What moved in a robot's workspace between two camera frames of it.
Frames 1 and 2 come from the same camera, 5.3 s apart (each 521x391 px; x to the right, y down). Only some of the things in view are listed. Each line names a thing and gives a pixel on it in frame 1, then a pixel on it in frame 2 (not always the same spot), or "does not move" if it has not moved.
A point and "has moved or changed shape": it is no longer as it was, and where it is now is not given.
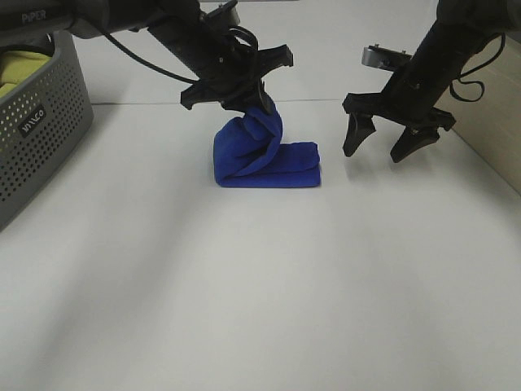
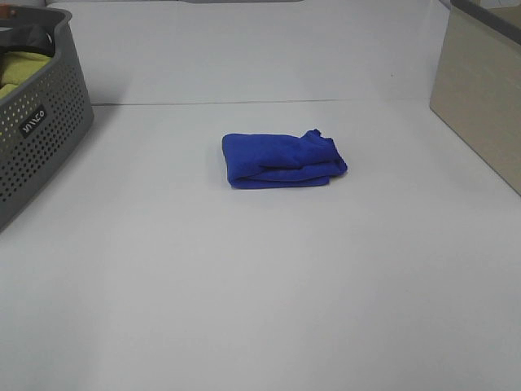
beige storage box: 485,101 does not move
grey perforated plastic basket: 39,125 does not move
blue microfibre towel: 249,152 has moved or changed shape
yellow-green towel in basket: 17,65 does not move
